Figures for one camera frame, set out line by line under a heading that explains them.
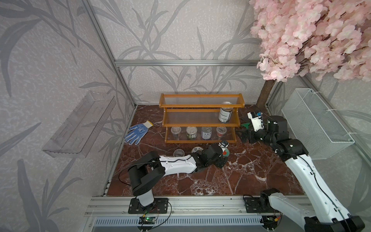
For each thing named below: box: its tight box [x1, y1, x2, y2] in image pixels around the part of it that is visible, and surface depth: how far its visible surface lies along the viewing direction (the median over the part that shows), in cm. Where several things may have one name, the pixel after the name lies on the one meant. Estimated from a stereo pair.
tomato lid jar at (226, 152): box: [222, 147, 230, 157], surface depth 82 cm
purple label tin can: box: [200, 126, 213, 141], surface depth 96 cm
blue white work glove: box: [124, 120, 154, 146], surface depth 104 cm
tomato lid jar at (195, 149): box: [191, 146, 204, 153], surface depth 88 cm
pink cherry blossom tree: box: [249, 0, 371, 108], surface depth 51 cm
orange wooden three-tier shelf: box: [158, 93, 245, 144], surface depth 98 cm
